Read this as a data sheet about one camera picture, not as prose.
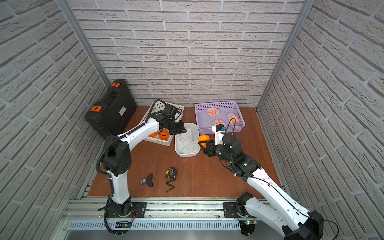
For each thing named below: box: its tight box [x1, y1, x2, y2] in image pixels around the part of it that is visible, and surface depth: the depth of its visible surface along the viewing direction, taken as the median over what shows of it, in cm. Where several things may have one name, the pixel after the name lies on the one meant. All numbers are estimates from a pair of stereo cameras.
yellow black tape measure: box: [164, 167, 177, 184], surface depth 85 cm
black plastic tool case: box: [85, 78, 137, 139], surface depth 90 cm
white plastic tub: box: [174, 122, 201, 158], surface depth 92 cm
